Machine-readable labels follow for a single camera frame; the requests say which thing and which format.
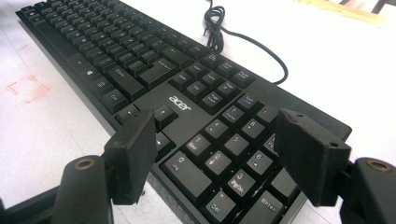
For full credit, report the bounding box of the black keyboard cable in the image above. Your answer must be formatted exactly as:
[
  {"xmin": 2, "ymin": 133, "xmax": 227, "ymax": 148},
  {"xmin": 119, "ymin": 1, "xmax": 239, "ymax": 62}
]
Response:
[{"xmin": 203, "ymin": 0, "xmax": 290, "ymax": 86}]

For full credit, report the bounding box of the wooden table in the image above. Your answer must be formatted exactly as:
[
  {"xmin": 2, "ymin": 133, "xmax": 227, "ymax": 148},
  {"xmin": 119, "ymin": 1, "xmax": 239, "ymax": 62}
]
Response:
[{"xmin": 295, "ymin": 0, "xmax": 396, "ymax": 27}]

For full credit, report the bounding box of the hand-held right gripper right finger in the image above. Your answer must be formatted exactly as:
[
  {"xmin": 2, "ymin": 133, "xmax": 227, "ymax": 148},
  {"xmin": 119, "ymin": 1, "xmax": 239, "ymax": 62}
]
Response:
[{"xmin": 273, "ymin": 107, "xmax": 353, "ymax": 208}]

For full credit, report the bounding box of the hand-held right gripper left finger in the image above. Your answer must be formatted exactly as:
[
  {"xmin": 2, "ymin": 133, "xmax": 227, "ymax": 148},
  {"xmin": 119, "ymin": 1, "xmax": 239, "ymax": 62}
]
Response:
[{"xmin": 103, "ymin": 109, "xmax": 159, "ymax": 206}]

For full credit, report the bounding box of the white table cover board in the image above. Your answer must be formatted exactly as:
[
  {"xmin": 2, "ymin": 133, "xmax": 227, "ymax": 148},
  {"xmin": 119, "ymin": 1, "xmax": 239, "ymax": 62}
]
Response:
[{"xmin": 0, "ymin": 0, "xmax": 396, "ymax": 224}]

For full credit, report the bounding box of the black computer keyboard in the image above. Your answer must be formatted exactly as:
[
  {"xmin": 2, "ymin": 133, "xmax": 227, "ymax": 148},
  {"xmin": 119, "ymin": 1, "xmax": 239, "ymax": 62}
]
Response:
[{"xmin": 15, "ymin": 0, "xmax": 353, "ymax": 224}]

